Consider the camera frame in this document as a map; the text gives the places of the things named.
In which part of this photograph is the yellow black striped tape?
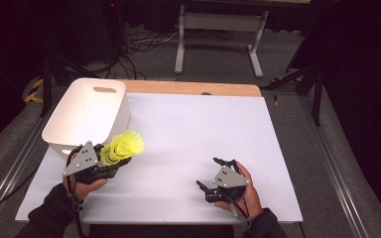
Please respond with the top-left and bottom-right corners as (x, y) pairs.
(24, 77), (45, 104)

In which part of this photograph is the hand-held gripper cable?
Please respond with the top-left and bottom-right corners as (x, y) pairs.
(217, 190), (253, 238)
(64, 150), (87, 238)

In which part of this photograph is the white plastic storage bin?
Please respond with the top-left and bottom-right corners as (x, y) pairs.
(41, 77), (131, 162)

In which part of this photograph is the white board mat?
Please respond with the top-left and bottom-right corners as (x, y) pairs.
(14, 92), (304, 226)

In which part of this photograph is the right hand-held gripper cable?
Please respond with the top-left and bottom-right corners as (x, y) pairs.
(217, 190), (253, 238)

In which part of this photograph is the person's right hand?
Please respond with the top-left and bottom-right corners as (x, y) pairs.
(213, 161), (265, 220)

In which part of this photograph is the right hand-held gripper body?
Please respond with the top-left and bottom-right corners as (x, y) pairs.
(204, 165), (252, 204)

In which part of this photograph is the left hand-held gripper cable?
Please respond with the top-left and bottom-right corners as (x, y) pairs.
(64, 150), (87, 238)

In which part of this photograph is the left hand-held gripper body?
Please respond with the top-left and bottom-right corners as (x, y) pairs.
(62, 140), (120, 185)

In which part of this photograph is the person's left hand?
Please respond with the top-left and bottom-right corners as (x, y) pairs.
(62, 147), (109, 203)

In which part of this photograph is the grey metal desk frame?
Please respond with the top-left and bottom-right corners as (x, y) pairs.
(174, 4), (270, 79)

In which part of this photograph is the bundle of black floor cables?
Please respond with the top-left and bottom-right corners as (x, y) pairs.
(103, 29), (181, 81)

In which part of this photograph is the black metal stand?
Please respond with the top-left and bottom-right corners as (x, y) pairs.
(261, 63), (323, 127)

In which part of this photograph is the black floor cable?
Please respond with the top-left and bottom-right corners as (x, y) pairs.
(0, 167), (39, 221)

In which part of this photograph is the aluminium floor rail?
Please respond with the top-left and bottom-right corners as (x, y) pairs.
(298, 95), (371, 238)
(0, 88), (65, 231)

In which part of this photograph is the black tripod stand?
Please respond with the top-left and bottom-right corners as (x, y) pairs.
(39, 54), (97, 118)

